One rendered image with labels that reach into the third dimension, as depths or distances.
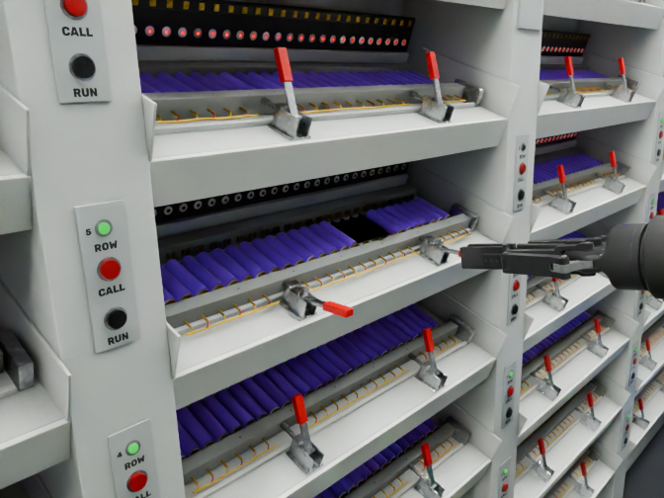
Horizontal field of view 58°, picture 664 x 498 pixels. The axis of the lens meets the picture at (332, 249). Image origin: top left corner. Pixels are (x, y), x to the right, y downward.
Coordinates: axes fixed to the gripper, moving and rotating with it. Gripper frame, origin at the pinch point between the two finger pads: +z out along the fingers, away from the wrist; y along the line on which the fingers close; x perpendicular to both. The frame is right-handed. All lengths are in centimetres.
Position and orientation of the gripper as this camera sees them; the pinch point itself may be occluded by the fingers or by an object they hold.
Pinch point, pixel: (488, 256)
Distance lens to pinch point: 83.3
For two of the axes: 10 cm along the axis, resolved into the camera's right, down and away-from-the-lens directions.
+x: -1.5, -9.8, -1.5
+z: -7.0, 0.0, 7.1
